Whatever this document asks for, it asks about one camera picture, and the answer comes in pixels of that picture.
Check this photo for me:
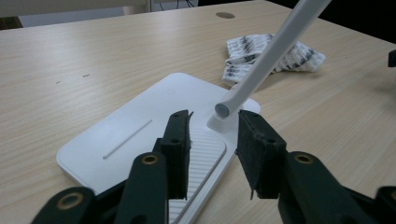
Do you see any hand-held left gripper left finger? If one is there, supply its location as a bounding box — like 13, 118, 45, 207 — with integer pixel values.
154, 109, 192, 200

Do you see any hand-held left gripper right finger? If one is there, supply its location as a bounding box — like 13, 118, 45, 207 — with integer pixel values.
235, 109, 288, 200

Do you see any white desk lamp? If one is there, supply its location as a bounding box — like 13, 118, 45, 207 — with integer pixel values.
55, 0, 332, 224

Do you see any white cloth with black pattern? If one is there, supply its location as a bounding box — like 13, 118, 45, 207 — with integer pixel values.
221, 33, 327, 88

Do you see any black curtain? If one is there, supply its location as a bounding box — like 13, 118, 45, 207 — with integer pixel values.
197, 0, 396, 45

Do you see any beige wooden desk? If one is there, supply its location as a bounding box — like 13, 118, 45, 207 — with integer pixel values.
0, 0, 153, 18

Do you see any brown round cable grommet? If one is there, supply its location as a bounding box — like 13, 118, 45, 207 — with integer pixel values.
215, 11, 236, 20

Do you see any black power cable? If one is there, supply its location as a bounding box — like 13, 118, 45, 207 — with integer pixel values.
158, 0, 196, 9

